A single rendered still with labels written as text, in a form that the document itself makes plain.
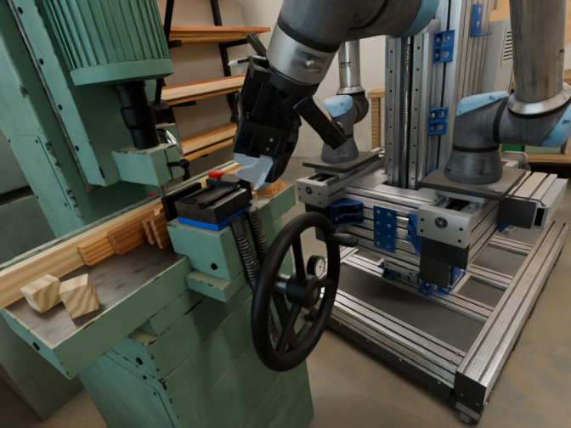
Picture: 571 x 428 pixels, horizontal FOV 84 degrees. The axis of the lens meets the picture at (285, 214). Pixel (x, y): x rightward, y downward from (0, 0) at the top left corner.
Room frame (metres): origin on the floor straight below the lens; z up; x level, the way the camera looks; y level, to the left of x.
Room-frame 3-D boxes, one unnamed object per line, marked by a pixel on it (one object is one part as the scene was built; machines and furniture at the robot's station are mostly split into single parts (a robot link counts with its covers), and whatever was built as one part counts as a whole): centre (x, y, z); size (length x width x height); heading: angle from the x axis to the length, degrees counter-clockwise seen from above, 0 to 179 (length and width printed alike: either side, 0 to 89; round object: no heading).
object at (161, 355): (0.74, 0.36, 0.76); 0.57 x 0.45 x 0.09; 54
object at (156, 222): (0.63, 0.18, 0.93); 0.22 x 0.01 x 0.06; 144
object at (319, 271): (0.76, -0.06, 0.65); 0.06 x 0.04 x 0.08; 144
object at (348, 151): (1.26, -0.25, 0.87); 0.15 x 0.15 x 0.10
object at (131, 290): (0.59, 0.19, 0.87); 0.61 x 0.30 x 0.06; 144
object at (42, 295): (0.42, 0.38, 0.92); 0.04 x 0.04 x 0.04; 57
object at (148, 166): (0.69, 0.28, 1.03); 0.14 x 0.07 x 0.09; 54
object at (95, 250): (0.73, 0.22, 0.92); 0.54 x 0.02 x 0.04; 144
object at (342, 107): (1.27, -0.26, 0.98); 0.13 x 0.12 x 0.14; 144
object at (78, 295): (0.39, 0.31, 0.92); 0.04 x 0.03 x 0.05; 116
